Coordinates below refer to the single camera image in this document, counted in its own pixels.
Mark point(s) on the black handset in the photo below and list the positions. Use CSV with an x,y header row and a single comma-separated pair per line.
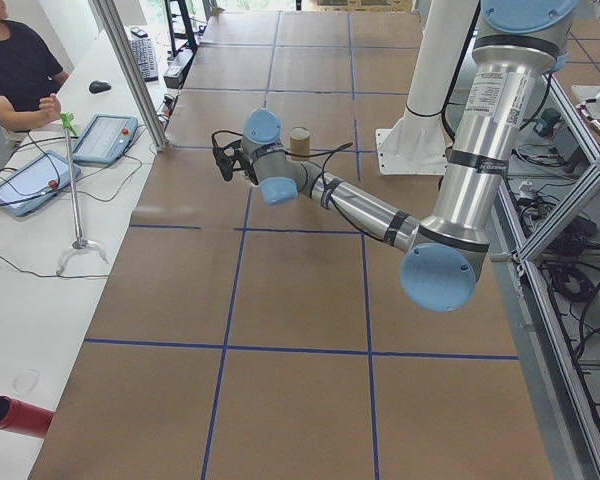
x,y
139,32

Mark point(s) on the white pedestal with square plate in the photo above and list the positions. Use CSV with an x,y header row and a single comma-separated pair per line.
x,y
430,75

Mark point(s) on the bare person forearm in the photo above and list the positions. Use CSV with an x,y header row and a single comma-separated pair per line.
x,y
15,119

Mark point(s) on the green device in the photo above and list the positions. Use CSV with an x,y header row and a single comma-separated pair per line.
x,y
548,123

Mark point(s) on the metal bar frame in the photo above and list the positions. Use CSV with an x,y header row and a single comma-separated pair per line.
x,y
565,205

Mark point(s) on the red tube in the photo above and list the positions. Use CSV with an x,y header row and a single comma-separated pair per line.
x,y
17,416

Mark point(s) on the black computer keyboard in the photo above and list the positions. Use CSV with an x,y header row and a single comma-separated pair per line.
x,y
143,59

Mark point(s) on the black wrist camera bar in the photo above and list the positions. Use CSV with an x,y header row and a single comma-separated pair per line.
x,y
225,162

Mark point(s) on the black computer mouse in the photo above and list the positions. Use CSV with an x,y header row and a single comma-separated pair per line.
x,y
100,86

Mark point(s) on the clear plastic tube cap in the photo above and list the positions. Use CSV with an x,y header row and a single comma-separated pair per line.
x,y
27,381

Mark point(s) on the brown cardboard tube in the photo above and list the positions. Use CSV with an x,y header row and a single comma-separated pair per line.
x,y
300,142

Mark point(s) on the person in black t-shirt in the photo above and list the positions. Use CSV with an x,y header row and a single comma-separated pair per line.
x,y
15,60

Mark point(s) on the person hand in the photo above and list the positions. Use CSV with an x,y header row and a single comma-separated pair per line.
x,y
51,105

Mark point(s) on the white square base plate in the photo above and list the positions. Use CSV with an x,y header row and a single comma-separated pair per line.
x,y
592,103

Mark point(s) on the black metal rack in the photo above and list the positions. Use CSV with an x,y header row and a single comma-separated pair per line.
x,y
180,25

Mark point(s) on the blue grey teach pendant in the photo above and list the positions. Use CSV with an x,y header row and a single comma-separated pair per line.
x,y
32,182
105,139

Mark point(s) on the aluminium profile post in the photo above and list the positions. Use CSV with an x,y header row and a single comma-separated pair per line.
x,y
132,75

